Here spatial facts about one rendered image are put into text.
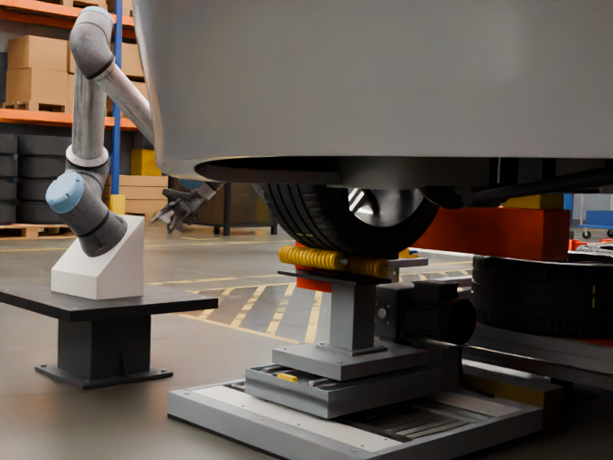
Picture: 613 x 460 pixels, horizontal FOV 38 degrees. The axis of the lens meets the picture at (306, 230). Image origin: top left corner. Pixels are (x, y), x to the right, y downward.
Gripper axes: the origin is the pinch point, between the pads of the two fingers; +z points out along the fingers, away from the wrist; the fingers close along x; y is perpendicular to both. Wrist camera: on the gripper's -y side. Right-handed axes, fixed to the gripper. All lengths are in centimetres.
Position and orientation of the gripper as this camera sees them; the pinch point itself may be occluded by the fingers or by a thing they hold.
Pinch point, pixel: (158, 227)
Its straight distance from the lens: 334.0
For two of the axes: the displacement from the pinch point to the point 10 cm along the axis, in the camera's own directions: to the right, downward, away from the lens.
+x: 3.1, 2.5, 9.2
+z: -7.0, 7.2, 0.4
